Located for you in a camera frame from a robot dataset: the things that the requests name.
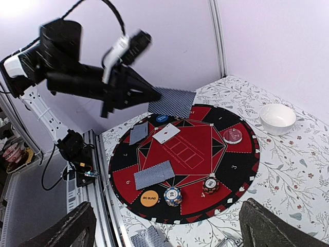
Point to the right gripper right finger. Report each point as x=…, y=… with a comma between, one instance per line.
x=260, y=227

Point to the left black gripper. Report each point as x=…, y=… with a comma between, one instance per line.
x=124, y=89

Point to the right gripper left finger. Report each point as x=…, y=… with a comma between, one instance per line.
x=77, y=228

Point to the blue small blind button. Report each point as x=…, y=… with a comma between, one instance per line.
x=162, y=118

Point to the ace of diamonds card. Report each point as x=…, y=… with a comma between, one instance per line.
x=166, y=133

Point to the red black 100 chip stack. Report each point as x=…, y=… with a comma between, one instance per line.
x=210, y=185

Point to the orange big blind button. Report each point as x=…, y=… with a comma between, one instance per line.
x=149, y=198

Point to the dealt blue playing cards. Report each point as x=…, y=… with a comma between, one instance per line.
x=153, y=175

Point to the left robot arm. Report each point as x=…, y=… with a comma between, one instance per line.
x=54, y=57

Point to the aluminium poker chip case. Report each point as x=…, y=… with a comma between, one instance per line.
x=230, y=241

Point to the round red black poker mat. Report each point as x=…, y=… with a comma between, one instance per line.
x=198, y=151

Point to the white ceramic bowl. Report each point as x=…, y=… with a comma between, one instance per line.
x=277, y=119

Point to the front aluminium rail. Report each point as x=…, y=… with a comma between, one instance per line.
x=110, y=229

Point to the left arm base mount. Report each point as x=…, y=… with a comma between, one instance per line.
x=79, y=155

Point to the left aluminium frame post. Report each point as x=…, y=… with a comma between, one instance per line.
x=219, y=39

